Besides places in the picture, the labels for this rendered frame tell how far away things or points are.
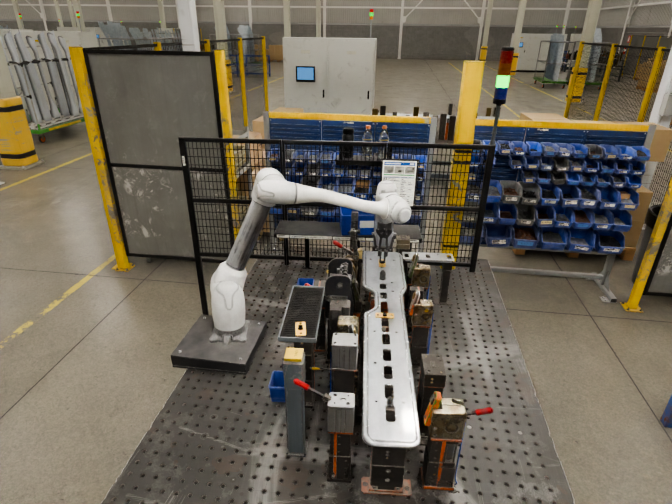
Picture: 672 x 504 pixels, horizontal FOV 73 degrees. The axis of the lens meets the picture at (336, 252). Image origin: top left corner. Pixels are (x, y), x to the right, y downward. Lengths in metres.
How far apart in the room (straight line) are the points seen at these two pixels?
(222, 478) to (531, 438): 1.20
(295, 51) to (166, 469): 7.56
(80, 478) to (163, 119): 2.67
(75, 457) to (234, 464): 1.41
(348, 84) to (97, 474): 7.11
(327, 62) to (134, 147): 4.92
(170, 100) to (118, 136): 0.62
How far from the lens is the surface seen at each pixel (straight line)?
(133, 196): 4.57
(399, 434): 1.58
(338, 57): 8.55
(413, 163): 2.85
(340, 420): 1.61
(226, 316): 2.28
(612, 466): 3.18
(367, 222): 2.75
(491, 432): 2.08
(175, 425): 2.09
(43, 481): 3.10
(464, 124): 2.88
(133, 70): 4.24
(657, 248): 4.50
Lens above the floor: 2.16
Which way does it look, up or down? 26 degrees down
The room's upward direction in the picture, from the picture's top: 1 degrees clockwise
